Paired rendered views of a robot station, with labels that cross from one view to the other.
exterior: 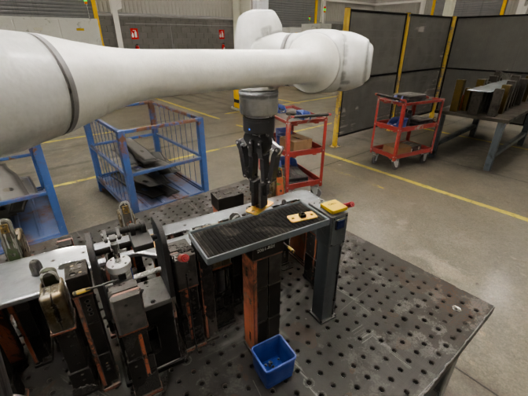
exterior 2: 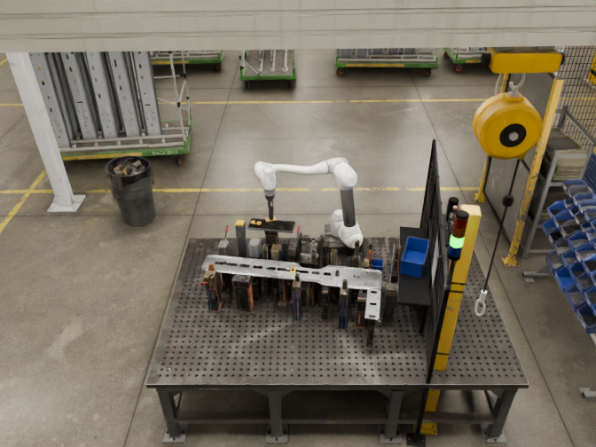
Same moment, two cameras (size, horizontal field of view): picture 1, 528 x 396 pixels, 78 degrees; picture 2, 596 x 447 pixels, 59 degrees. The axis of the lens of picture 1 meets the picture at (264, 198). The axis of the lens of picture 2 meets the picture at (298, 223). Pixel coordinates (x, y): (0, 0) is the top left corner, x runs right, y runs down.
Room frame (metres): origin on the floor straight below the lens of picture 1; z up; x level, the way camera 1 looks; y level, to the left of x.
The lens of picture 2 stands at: (3.20, 2.38, 3.65)
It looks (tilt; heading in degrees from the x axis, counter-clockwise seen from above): 36 degrees down; 221
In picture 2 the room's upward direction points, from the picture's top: 1 degrees counter-clockwise
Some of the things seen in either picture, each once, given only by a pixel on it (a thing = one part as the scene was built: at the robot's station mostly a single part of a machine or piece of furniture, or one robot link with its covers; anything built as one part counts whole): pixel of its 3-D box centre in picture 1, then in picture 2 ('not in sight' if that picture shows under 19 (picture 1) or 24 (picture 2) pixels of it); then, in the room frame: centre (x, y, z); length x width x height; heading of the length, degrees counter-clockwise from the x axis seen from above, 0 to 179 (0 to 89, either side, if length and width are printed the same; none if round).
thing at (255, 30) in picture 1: (263, 51); (268, 177); (0.76, 0.00, 1.60); 0.13 x 0.11 x 0.16; 63
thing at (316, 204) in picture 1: (318, 243); (225, 261); (1.09, -0.22, 0.88); 0.11 x 0.10 x 0.36; 30
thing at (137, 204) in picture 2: not in sight; (134, 192); (0.50, -2.43, 0.36); 0.54 x 0.50 x 0.73; 39
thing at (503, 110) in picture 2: not in sight; (489, 201); (1.98, 2.01, 2.86); 0.18 x 0.10 x 0.87; 129
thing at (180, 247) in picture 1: (185, 297); (293, 264); (0.78, 0.25, 0.89); 0.13 x 0.11 x 0.38; 30
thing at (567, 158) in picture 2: not in sight; (545, 182); (-2.14, 1.28, 0.65); 1.00 x 0.50 x 1.30; 39
